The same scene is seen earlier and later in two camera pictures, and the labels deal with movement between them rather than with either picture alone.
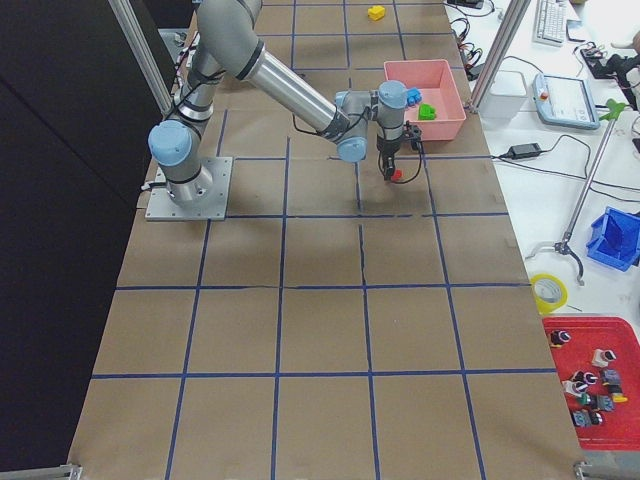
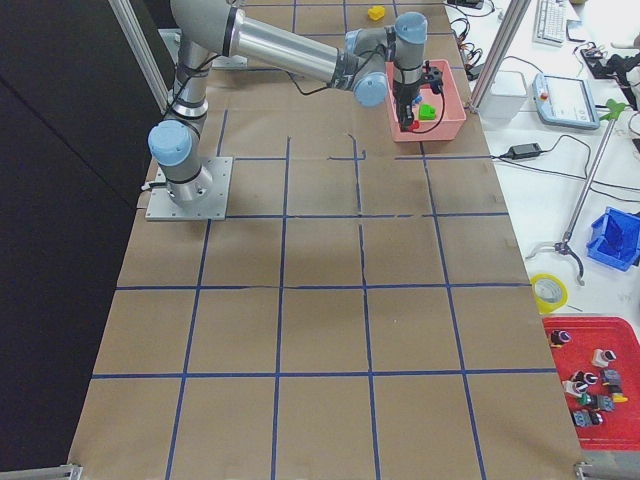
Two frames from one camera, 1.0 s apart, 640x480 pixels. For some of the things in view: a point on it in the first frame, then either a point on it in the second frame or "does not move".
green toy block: x=426 y=112 does not move
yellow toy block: x=376 y=13 does not move
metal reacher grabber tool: x=613 y=109 does not move
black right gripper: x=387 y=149 → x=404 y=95
